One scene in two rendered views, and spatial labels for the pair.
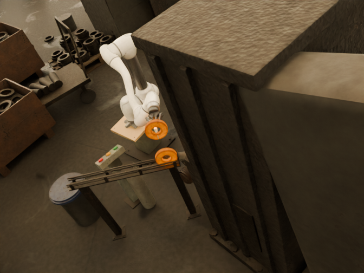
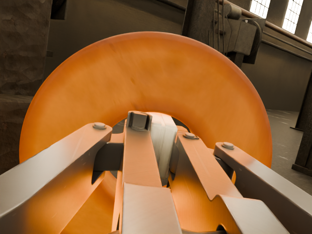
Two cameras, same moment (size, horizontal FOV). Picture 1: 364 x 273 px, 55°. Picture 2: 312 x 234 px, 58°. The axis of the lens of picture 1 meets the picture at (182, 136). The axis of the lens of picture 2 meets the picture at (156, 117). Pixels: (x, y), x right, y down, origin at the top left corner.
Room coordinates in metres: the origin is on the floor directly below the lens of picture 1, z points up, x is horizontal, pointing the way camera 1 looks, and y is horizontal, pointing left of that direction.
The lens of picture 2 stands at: (1.97, 0.10, 0.96)
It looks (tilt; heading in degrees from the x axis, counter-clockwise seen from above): 10 degrees down; 166
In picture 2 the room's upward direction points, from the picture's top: 11 degrees clockwise
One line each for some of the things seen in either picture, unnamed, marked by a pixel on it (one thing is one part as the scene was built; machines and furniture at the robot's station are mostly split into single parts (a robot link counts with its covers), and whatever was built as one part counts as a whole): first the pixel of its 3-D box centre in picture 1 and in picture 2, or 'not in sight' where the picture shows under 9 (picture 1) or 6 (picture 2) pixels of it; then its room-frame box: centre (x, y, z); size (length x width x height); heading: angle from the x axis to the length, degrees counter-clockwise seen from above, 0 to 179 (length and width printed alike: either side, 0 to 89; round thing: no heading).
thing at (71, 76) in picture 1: (39, 79); not in sight; (4.07, 1.37, 0.48); 1.18 x 0.65 x 0.96; 108
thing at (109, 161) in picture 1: (122, 176); not in sight; (2.10, 0.60, 0.31); 0.24 x 0.16 x 0.62; 118
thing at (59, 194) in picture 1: (78, 201); not in sight; (2.13, 1.06, 0.22); 0.32 x 0.32 x 0.43
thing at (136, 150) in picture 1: (144, 135); not in sight; (2.69, 0.35, 0.16); 0.40 x 0.40 x 0.31; 35
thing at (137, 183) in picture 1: (138, 186); not in sight; (1.98, 0.49, 0.26); 0.12 x 0.12 x 0.52
